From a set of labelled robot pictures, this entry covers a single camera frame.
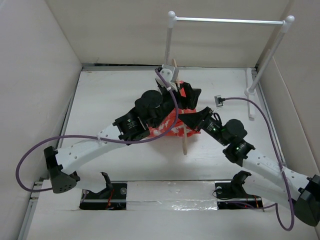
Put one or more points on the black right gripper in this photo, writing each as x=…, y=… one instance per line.
x=194, y=119

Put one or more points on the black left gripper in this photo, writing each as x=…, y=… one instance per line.
x=183, y=102

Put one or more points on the orange white tie-dye trousers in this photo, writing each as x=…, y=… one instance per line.
x=176, y=131

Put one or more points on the wooden clothes hanger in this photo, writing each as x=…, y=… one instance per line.
x=184, y=139

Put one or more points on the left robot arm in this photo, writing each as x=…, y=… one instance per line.
x=154, y=115

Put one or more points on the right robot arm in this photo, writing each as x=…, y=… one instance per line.
x=261, y=175

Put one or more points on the white foam board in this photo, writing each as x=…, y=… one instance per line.
x=158, y=210

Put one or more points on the white clothes rack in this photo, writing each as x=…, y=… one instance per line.
x=223, y=43

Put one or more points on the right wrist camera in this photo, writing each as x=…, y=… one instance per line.
x=218, y=101

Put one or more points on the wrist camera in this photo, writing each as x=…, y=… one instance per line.
x=167, y=76
x=218, y=101

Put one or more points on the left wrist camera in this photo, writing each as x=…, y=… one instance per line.
x=167, y=76

